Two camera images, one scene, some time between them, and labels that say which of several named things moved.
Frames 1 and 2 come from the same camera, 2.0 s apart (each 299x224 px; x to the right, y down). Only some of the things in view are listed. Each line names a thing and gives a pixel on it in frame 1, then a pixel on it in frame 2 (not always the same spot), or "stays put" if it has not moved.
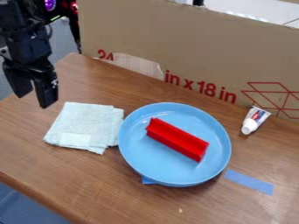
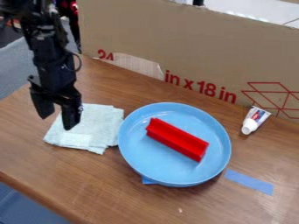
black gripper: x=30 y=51 to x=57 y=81
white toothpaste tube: x=257 y=117 stays put
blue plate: x=158 y=164 stays put
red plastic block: x=174 y=140 stays put
